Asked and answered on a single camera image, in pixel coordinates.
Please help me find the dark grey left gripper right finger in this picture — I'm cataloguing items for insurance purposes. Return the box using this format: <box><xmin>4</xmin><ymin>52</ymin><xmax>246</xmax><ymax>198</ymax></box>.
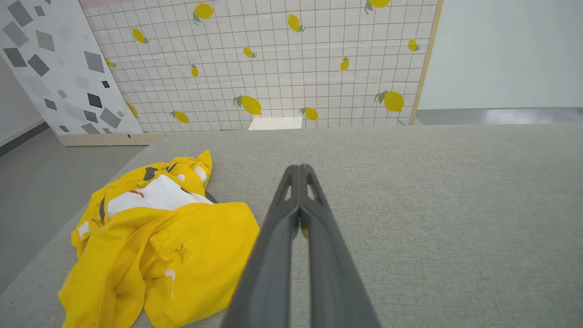
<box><xmin>300</xmin><ymin>164</ymin><xmax>381</xmax><ymax>328</ymax></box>

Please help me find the white box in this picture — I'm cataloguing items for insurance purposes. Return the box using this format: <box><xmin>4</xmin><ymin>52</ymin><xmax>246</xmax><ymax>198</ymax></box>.
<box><xmin>248</xmin><ymin>117</ymin><xmax>303</xmax><ymax>131</ymax></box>

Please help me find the yellow shirt with white patches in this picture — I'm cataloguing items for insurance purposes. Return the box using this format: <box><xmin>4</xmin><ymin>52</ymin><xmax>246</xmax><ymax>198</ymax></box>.
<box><xmin>58</xmin><ymin>150</ymin><xmax>260</xmax><ymax>328</ymax></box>

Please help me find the lemon print grid partition panel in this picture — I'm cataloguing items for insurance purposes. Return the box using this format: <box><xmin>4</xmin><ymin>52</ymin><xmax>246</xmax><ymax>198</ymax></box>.
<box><xmin>80</xmin><ymin>0</ymin><xmax>443</xmax><ymax>133</ymax></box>

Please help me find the white grey terrazzo print panel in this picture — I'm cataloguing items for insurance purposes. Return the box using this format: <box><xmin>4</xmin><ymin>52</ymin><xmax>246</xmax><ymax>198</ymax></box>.
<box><xmin>0</xmin><ymin>0</ymin><xmax>162</xmax><ymax>147</ymax></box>

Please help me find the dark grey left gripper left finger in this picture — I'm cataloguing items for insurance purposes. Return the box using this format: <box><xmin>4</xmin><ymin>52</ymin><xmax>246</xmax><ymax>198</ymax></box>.
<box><xmin>221</xmin><ymin>164</ymin><xmax>301</xmax><ymax>328</ymax></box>

